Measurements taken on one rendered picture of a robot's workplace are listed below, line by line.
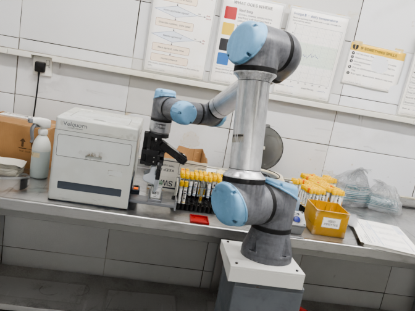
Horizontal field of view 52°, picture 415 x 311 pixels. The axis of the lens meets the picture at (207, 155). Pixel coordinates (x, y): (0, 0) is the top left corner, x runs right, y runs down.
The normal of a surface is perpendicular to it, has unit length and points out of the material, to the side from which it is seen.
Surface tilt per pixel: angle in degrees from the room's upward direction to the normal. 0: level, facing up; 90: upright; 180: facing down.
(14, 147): 92
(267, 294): 90
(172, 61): 93
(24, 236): 90
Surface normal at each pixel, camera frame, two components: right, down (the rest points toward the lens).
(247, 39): -0.77, -0.18
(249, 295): 0.07, 0.22
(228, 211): -0.79, 0.08
